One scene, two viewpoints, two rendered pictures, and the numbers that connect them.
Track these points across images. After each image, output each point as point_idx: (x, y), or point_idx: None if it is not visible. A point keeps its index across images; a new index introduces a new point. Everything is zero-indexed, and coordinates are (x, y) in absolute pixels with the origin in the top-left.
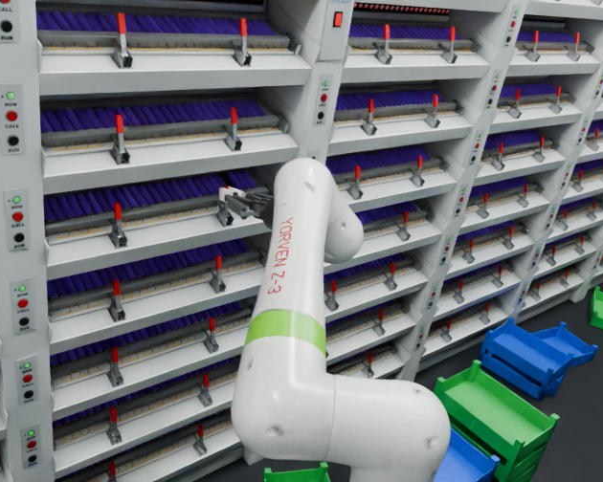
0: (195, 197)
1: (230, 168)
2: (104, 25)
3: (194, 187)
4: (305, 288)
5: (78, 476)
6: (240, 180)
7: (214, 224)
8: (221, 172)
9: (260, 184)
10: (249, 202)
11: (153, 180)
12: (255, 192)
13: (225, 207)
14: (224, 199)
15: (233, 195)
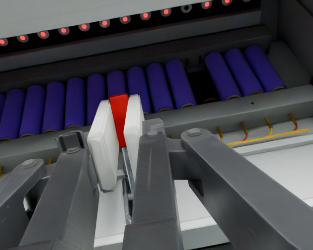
0: (87, 125)
1: (80, 21)
2: None
3: (92, 98)
4: None
5: None
6: (236, 71)
7: (105, 215)
8: (189, 55)
9: (302, 77)
10: (21, 245)
11: (3, 84)
12: (190, 130)
13: (126, 166)
14: None
15: (60, 150)
